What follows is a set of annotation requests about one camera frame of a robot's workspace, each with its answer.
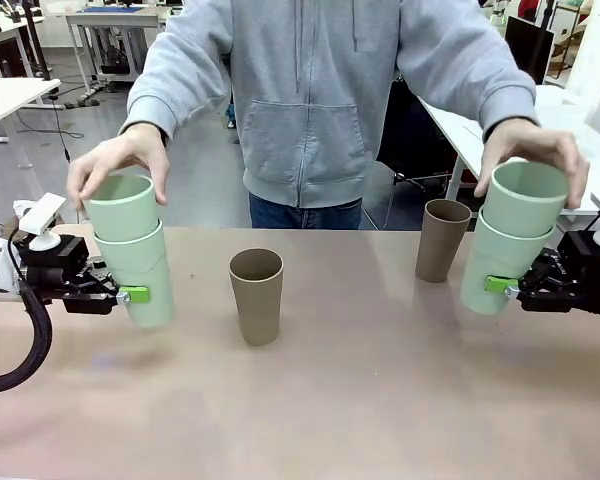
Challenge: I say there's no black stand pole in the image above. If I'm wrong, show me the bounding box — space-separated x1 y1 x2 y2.
22 0 51 81

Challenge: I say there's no person's right forearm gray sleeve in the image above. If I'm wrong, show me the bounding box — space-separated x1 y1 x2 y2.
119 29 231 147

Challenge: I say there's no light green cup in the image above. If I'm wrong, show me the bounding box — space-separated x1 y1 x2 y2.
459 205 556 316
482 159 570 237
82 173 161 244
93 217 176 330

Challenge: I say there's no person's left hand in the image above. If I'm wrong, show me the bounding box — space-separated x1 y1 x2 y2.
473 119 591 211

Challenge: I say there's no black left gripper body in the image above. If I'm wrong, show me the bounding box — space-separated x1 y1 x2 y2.
18 236 90 304

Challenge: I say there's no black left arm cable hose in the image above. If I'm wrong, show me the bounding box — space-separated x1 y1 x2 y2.
0 227 55 395

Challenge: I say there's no black monitor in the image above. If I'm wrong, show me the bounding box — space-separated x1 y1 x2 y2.
503 14 556 86

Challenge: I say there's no person's left forearm gray sleeve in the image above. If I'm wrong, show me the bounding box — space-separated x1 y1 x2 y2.
404 24 539 144

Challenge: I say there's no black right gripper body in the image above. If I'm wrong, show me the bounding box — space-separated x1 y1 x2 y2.
554 229 600 316

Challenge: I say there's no white side table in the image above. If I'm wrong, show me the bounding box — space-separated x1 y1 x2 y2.
0 77 62 135

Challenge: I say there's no brown cup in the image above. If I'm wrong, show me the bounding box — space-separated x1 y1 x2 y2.
414 198 473 284
228 248 285 347

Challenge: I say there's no person in gray hoodie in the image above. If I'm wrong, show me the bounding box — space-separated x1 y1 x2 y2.
119 0 539 230

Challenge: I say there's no long white table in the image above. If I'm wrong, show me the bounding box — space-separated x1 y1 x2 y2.
414 84 600 216

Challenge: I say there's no gray workshop desk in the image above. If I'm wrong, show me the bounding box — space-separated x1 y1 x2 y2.
64 4 181 96

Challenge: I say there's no person's right hand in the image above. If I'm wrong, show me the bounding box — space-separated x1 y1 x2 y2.
66 122 172 211

